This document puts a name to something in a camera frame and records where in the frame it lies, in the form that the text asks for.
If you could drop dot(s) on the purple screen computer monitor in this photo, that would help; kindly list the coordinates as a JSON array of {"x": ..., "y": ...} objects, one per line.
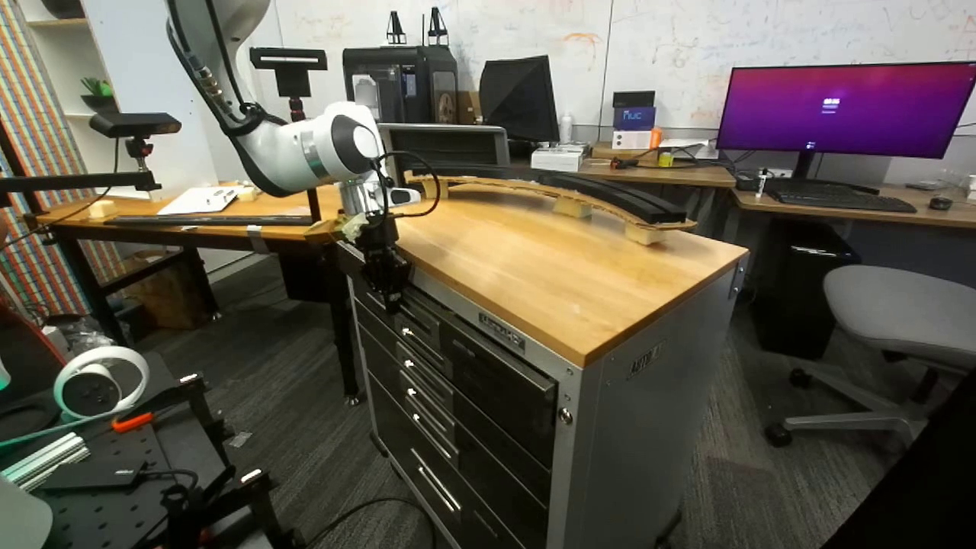
[{"x": 843, "y": 108}]

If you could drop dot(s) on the wooden computer desk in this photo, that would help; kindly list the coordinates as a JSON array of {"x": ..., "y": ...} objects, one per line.
[{"x": 864, "y": 215}]

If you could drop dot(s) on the grey tool cabinet wooden top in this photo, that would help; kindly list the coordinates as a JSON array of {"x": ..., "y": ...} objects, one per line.
[{"x": 568, "y": 284}]

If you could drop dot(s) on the black square box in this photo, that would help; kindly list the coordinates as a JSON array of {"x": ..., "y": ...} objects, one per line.
[{"x": 519, "y": 96}]

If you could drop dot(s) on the black stereo camera on stand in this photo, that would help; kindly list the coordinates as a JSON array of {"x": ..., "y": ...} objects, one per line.
[
  {"x": 135, "y": 128},
  {"x": 291, "y": 67}
]

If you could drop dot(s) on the black computer tower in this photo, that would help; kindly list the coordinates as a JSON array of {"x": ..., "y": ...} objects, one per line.
[{"x": 803, "y": 292}]

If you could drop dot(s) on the blue white carton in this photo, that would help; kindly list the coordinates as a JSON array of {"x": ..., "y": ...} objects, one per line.
[{"x": 633, "y": 118}]

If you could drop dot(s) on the black keyboard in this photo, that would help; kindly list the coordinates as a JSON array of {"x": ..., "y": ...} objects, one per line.
[{"x": 840, "y": 198}]

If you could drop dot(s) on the wooden side desk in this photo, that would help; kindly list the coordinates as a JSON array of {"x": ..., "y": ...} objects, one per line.
[{"x": 132, "y": 217}]

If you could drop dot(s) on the white flat box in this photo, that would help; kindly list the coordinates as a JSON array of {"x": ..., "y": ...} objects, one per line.
[{"x": 557, "y": 158}]

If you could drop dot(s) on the long curved wooden board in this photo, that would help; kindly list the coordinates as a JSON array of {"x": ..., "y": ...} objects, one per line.
[{"x": 599, "y": 202}]

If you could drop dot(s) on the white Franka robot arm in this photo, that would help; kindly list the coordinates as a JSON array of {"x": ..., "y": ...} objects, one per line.
[{"x": 294, "y": 154}]

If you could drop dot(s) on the orange black bar clamp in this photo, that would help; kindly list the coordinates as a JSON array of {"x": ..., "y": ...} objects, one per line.
[{"x": 135, "y": 423}]

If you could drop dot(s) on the grey office chair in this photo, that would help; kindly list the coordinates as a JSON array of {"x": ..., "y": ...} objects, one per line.
[{"x": 901, "y": 326}]

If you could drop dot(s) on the white paper sheets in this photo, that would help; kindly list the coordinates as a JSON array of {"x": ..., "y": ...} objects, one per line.
[{"x": 200, "y": 200}]

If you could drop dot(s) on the grey metal tool drawer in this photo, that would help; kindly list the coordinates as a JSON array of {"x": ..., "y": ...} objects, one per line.
[{"x": 457, "y": 326}]

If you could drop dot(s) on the black computer mouse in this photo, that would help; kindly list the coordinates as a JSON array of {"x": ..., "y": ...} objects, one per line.
[{"x": 940, "y": 202}]

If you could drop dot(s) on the dark small monitor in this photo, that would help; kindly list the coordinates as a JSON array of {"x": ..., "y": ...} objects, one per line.
[{"x": 447, "y": 141}]

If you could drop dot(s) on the white wall shelf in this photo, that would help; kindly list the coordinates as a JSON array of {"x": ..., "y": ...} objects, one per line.
[{"x": 61, "y": 63}]

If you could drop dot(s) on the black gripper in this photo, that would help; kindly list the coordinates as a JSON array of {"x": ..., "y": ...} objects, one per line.
[{"x": 373, "y": 241}]

